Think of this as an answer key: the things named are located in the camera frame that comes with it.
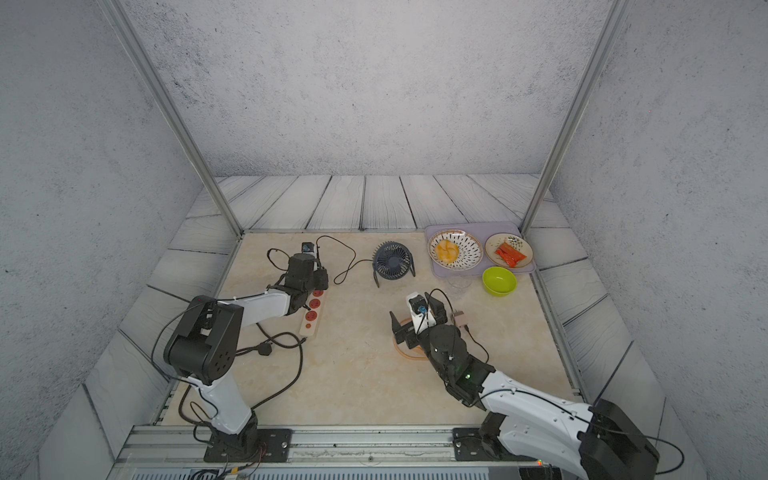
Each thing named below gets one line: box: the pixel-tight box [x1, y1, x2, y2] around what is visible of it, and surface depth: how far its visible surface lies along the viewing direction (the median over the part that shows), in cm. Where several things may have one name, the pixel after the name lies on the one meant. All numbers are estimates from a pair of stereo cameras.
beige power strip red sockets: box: [299, 289, 324, 336], surface depth 95 cm
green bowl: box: [482, 266, 518, 297], surface depth 104 cm
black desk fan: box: [372, 240, 416, 288], surface depth 104 cm
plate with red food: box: [484, 232, 534, 269], surface depth 114 cm
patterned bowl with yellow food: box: [428, 229, 484, 271], surface depth 113 cm
